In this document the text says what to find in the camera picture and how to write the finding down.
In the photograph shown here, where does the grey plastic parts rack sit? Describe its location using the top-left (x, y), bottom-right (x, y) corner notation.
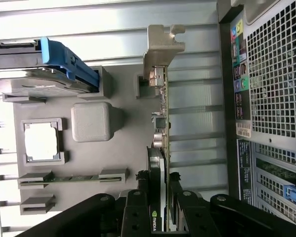
top-left (1, 65), bottom-right (168, 223)

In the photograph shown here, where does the green RAM stick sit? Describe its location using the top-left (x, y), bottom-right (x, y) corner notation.
top-left (42, 174), bottom-right (101, 183)

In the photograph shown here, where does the silver CPU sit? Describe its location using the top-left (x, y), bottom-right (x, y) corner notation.
top-left (24, 122), bottom-right (59, 161)

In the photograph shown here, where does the open grey PC case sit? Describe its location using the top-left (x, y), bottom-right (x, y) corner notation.
top-left (216, 0), bottom-right (296, 218)

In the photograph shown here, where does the hard disk with blue caddy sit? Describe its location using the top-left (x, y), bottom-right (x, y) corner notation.
top-left (0, 37), bottom-right (100, 96)

